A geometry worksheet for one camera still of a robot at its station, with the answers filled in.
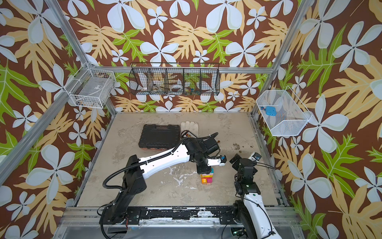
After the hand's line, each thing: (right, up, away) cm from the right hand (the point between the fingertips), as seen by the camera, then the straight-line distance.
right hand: (240, 157), depth 85 cm
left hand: (-20, -4, -7) cm, 21 cm away
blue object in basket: (+18, +27, +2) cm, 33 cm away
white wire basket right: (+25, +25, -1) cm, 35 cm away
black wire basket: (-39, +50, +13) cm, 65 cm away
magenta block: (-18, -13, -2) cm, 23 cm away
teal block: (-18, -4, -14) cm, 24 cm away
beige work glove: (-28, +18, +26) cm, 43 cm away
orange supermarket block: (-21, -13, -2) cm, 25 cm away
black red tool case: (-51, +10, +20) cm, 56 cm away
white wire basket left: (-86, +40, +1) cm, 95 cm away
